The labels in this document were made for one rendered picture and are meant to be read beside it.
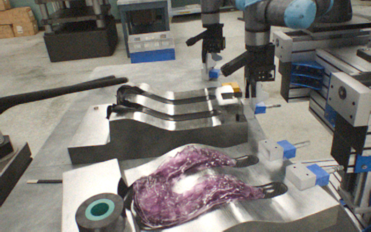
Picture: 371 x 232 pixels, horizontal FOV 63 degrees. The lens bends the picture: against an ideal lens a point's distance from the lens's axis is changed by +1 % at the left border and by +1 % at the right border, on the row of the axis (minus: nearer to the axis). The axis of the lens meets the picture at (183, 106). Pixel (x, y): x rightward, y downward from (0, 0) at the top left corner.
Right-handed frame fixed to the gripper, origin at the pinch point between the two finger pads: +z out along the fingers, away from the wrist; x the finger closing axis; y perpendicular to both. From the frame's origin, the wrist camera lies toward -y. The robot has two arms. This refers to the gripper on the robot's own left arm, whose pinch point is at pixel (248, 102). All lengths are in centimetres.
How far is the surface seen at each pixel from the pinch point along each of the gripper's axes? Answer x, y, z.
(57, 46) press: 360, -200, 62
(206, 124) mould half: -18.8, -16.2, -4.0
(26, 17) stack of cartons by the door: 576, -332, 48
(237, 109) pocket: -10.1, -5.9, -3.2
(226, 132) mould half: -19.7, -10.8, -1.6
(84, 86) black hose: 21, -60, -3
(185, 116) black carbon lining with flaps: -11.8, -21.7, -3.3
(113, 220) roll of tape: -56, -35, -10
